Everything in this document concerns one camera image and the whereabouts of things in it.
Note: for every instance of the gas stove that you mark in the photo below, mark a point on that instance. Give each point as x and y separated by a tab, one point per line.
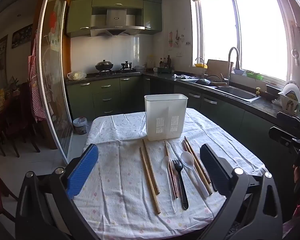
126	70

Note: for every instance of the sliding glass door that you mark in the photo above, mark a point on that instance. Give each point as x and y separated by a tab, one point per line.
55	80

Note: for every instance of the clear plastic spoon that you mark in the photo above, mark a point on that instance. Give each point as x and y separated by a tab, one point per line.
165	162

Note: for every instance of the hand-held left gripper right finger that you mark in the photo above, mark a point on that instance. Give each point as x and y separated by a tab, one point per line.
213	163

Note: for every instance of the brown wooden chopsticks pair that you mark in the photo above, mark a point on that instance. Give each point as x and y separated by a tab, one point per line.
191	148

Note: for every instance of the white plastic spoon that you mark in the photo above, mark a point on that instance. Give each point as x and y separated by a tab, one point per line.
187	158

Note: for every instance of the red checkered apron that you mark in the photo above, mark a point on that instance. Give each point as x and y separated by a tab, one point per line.
37	90

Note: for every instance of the black plastic fork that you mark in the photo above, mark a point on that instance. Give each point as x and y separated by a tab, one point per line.
182	192

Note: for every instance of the green wall cabinets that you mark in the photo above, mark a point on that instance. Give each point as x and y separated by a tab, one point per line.
78	12

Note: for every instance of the white plastic utensil holder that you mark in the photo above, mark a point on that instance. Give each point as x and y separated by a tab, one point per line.
165	115

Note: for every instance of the clear plastic bag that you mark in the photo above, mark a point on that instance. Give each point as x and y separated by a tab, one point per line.
77	75

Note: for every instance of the condiment bottle rack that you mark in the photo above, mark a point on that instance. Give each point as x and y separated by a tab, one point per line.
165	66

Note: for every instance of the dark brown chopsticks pair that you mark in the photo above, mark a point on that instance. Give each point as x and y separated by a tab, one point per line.
174	187

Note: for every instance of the dark brown chopstick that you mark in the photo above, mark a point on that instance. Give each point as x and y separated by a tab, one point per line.
205	173

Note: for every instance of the dark wall poster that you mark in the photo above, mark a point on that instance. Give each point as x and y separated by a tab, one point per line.
21	36

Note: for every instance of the steel kitchen faucet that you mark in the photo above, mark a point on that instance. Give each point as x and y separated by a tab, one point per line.
231	57

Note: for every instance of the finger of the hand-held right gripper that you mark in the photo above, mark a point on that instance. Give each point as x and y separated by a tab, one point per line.
281	136
290	121

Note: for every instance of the steel range hood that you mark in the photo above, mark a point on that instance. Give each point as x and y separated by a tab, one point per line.
116	22

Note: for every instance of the yellow basket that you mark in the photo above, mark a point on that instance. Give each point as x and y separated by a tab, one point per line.
201	65

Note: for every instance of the brown cutting board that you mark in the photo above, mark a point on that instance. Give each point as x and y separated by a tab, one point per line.
218	67

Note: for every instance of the black pan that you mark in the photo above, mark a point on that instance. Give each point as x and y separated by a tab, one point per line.
205	81

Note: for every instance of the white dish rack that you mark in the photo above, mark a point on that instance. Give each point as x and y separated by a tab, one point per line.
288	103

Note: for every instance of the white floral tablecloth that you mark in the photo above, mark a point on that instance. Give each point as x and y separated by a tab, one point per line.
120	180

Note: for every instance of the small trash bin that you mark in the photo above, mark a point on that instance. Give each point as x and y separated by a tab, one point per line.
80	126

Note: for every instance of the light bamboo chopstick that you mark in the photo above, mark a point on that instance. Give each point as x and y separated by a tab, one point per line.
151	170
150	182

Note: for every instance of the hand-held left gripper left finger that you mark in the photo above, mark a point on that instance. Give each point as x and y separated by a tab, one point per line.
82	172

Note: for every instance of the steel sink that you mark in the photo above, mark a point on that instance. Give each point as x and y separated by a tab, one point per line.
236	92

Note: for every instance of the brown wooden chopstick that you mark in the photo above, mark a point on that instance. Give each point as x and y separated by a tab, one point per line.
187	148

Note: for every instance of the red-brown chopstick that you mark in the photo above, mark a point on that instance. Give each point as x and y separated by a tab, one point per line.
167	150

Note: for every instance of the dark stone countertop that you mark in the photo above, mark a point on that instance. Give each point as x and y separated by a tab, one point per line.
265	105

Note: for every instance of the kitchen window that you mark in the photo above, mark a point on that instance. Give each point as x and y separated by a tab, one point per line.
260	30

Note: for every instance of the white plate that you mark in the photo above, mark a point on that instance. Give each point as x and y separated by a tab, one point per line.
292	92

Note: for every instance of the black wok with lid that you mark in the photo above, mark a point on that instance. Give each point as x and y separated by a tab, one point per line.
104	65

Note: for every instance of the green basket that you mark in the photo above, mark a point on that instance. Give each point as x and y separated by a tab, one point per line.
254	75

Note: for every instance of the white dishcloth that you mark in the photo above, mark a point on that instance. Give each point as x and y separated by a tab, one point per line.
181	76

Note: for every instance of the dark wooden dining chair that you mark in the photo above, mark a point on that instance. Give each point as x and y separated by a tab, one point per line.
17	120

